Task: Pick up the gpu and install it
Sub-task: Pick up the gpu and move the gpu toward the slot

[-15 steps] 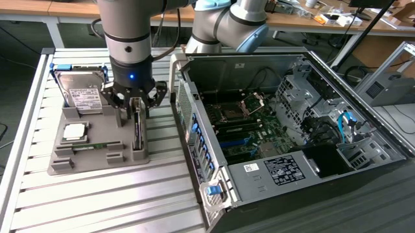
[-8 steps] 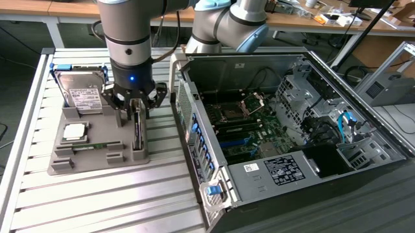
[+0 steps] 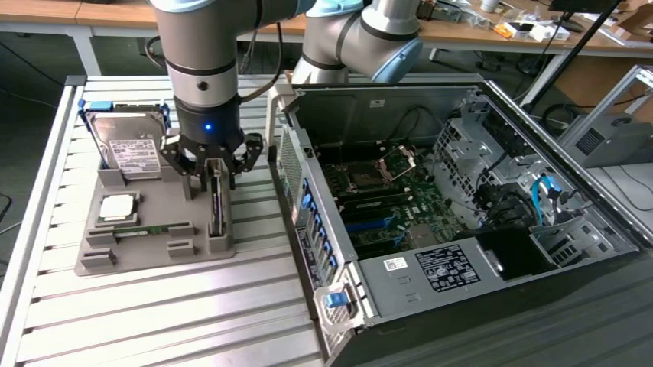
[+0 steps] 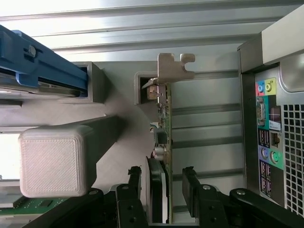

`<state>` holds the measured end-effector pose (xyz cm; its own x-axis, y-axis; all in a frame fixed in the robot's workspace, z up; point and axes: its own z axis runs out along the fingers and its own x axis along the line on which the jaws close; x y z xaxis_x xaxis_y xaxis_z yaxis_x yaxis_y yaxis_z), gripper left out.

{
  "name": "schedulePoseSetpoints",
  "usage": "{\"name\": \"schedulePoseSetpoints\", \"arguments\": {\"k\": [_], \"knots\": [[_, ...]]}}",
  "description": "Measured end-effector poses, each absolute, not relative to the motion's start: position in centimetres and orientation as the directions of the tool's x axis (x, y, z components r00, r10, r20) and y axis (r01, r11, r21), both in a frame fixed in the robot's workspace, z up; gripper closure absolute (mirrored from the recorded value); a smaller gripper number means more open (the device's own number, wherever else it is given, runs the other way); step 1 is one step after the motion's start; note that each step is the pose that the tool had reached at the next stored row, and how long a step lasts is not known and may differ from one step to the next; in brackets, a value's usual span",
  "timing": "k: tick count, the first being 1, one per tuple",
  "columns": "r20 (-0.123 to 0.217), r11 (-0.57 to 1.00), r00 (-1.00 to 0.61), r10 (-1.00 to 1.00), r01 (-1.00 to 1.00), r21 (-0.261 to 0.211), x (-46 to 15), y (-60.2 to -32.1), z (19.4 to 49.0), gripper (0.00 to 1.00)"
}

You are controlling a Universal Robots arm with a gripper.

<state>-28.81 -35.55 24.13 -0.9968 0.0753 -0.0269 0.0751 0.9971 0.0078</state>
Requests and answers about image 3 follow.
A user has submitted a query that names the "black graphics card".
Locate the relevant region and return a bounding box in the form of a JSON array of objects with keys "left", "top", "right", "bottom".
[{"left": 206, "top": 158, "right": 230, "bottom": 237}]

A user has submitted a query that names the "grey power supply unit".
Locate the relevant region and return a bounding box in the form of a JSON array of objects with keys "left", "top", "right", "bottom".
[{"left": 357, "top": 237, "right": 506, "bottom": 320}]

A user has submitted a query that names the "grey parts rack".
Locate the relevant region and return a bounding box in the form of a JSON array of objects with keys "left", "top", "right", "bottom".
[{"left": 74, "top": 128, "right": 239, "bottom": 278}]

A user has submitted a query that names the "CPU socket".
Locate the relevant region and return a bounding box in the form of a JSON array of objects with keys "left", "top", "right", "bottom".
[{"left": 345, "top": 162, "right": 399, "bottom": 191}]

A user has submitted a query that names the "black stand pole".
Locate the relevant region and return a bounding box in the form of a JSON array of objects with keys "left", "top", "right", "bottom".
[{"left": 518, "top": 0, "right": 628, "bottom": 110}]

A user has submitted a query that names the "green motherboard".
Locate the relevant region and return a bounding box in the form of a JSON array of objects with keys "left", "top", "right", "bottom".
[{"left": 318, "top": 151, "right": 474, "bottom": 258}]

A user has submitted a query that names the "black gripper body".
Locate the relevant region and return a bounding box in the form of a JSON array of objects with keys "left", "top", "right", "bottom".
[{"left": 174, "top": 95, "right": 247, "bottom": 154}]

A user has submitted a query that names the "orange and white box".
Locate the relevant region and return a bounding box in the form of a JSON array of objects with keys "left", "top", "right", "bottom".
[{"left": 495, "top": 21, "right": 534, "bottom": 39}]

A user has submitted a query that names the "silver CPU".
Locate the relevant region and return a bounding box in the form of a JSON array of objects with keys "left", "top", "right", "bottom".
[{"left": 98, "top": 194, "right": 138, "bottom": 222}]

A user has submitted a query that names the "black RAM slot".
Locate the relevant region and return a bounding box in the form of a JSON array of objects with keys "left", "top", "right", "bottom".
[
  {"left": 337, "top": 192, "right": 409, "bottom": 204},
  {"left": 343, "top": 199, "right": 413, "bottom": 212}
]

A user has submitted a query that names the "open grey PC case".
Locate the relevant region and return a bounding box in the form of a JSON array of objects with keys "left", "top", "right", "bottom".
[{"left": 266, "top": 74, "right": 645, "bottom": 367}]

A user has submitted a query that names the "cardboard piece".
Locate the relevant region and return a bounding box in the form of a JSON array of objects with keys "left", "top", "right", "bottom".
[{"left": 616, "top": 2, "right": 653, "bottom": 36}]

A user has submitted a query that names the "black wire bundle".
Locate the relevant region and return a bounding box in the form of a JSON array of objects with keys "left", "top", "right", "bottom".
[{"left": 471, "top": 182, "right": 537, "bottom": 232}]

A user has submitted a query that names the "green RAM stick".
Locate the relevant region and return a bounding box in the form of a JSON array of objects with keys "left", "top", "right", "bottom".
[{"left": 112, "top": 225, "right": 172, "bottom": 236}]

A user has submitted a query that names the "grey chipset heat sink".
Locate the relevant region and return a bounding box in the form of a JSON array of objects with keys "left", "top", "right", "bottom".
[{"left": 409, "top": 224, "right": 446, "bottom": 247}]

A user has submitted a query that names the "aluminium profile frame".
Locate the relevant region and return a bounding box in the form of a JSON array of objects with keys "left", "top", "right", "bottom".
[{"left": 553, "top": 63, "right": 653, "bottom": 138}]

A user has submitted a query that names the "grey machine housing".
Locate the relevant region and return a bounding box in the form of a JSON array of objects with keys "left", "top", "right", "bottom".
[{"left": 558, "top": 110, "right": 653, "bottom": 169}]

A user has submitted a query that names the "hard disk with blue bracket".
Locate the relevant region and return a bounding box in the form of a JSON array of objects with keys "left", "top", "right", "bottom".
[{"left": 78, "top": 98, "right": 178, "bottom": 180}]

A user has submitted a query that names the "large perforated disk bay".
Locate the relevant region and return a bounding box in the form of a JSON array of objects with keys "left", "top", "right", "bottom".
[{"left": 431, "top": 95, "right": 520, "bottom": 184}]

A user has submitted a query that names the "black monitor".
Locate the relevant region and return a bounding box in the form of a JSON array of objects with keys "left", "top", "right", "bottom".
[{"left": 548, "top": 0, "right": 621, "bottom": 32}]

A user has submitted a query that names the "blue expansion slot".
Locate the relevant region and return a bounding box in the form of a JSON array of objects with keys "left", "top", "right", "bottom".
[{"left": 345, "top": 218, "right": 393, "bottom": 232}]

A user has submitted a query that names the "grey case handle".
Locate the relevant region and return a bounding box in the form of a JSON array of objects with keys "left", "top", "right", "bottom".
[{"left": 266, "top": 84, "right": 298, "bottom": 148}]

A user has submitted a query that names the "small metal disk bay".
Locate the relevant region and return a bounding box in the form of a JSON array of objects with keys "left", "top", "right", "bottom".
[{"left": 528, "top": 223, "right": 606, "bottom": 268}]

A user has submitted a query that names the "thick black camera cable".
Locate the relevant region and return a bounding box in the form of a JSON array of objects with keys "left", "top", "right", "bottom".
[{"left": 144, "top": 21, "right": 286, "bottom": 104}]

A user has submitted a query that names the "blue disk wire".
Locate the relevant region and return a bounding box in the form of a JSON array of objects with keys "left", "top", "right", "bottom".
[{"left": 530, "top": 172, "right": 564, "bottom": 227}]

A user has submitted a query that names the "wooden desk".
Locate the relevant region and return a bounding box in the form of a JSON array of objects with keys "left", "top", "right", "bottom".
[
  {"left": 0, "top": 0, "right": 307, "bottom": 77},
  {"left": 421, "top": 0, "right": 653, "bottom": 87}
]

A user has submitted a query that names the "metal socket cover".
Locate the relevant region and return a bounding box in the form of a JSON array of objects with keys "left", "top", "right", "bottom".
[{"left": 375, "top": 144, "right": 421, "bottom": 180}]

